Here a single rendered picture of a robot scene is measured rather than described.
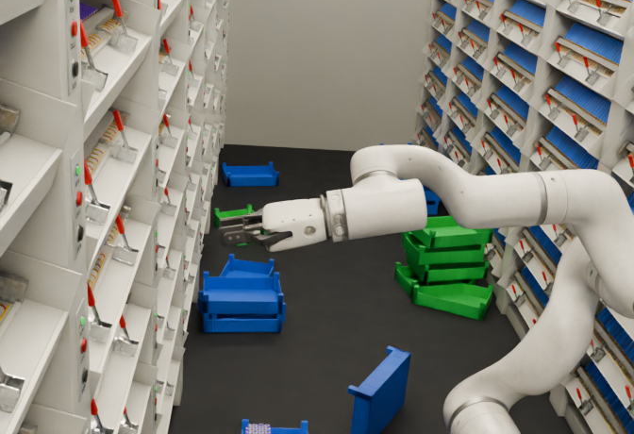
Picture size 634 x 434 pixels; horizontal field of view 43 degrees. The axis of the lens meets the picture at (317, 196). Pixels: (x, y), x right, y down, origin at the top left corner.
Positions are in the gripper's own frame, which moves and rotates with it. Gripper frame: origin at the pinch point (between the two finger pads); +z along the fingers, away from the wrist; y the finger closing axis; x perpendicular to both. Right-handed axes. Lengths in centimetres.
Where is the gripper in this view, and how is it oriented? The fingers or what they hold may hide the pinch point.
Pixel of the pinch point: (232, 230)
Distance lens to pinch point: 131.7
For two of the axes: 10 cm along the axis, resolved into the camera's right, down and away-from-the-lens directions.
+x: -1.3, -9.2, -3.7
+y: -0.6, -3.6, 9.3
